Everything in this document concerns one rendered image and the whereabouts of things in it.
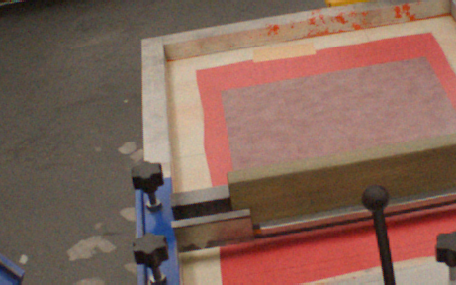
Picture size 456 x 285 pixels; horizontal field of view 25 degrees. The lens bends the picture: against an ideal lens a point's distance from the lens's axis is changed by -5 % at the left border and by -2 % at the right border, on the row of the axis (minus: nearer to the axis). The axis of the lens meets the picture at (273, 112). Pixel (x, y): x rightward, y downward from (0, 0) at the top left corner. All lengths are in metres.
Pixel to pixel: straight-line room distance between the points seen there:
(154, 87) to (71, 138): 2.00
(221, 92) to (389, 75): 0.27
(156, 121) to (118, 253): 1.48
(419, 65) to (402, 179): 0.43
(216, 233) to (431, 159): 0.28
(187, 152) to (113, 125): 2.14
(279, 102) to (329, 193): 0.37
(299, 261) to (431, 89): 0.45
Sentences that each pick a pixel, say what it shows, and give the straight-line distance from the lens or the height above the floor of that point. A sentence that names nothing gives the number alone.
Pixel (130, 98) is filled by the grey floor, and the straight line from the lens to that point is 3.84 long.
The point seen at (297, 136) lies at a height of 0.95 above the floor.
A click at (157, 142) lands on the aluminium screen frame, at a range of 1.53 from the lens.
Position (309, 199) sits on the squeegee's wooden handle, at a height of 1.02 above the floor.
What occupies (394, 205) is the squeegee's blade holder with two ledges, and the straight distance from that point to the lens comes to 1.32.
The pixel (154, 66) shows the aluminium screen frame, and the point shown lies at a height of 0.99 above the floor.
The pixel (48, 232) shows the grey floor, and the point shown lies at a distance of 3.21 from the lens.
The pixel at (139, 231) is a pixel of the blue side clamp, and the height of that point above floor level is 1.01.
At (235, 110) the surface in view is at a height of 0.96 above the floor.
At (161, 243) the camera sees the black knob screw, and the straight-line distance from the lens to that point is 1.20.
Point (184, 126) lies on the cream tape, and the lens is 1.63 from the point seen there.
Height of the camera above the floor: 1.75
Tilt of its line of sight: 29 degrees down
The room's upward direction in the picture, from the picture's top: 8 degrees counter-clockwise
